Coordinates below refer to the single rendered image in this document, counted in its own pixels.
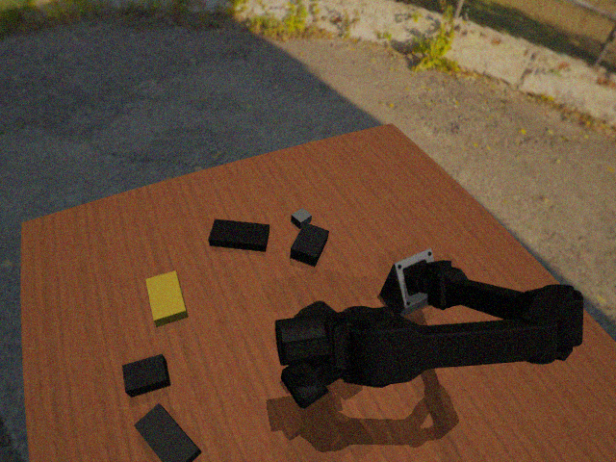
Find dark grey switch panel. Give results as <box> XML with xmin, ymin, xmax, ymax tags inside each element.
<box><xmin>309</xmin><ymin>360</ymin><xmax>339</xmax><ymax>386</ymax></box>

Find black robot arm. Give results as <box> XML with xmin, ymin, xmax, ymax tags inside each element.
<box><xmin>274</xmin><ymin>259</ymin><xmax>583</xmax><ymax>388</ymax></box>

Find yellow rectangular block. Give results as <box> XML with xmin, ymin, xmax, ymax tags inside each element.
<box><xmin>145</xmin><ymin>270</ymin><xmax>189</xmax><ymax>327</ymax></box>

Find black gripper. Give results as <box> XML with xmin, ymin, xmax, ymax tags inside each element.
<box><xmin>281</xmin><ymin>360</ymin><xmax>333</xmax><ymax>409</ymax></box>

